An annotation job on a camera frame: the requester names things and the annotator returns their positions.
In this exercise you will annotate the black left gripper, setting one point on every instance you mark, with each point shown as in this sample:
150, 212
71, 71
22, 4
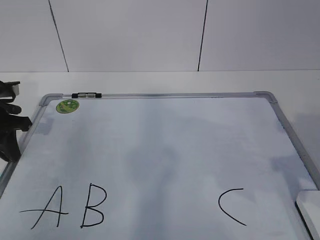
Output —
9, 148

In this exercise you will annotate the white board eraser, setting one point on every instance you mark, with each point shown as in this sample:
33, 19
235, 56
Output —
308, 204

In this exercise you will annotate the round green sticker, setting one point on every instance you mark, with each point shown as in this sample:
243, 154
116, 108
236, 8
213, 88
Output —
67, 106

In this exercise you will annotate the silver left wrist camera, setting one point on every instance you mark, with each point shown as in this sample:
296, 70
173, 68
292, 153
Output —
9, 89

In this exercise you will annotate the white board with grey frame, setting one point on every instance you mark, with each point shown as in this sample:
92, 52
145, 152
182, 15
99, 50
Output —
224, 166

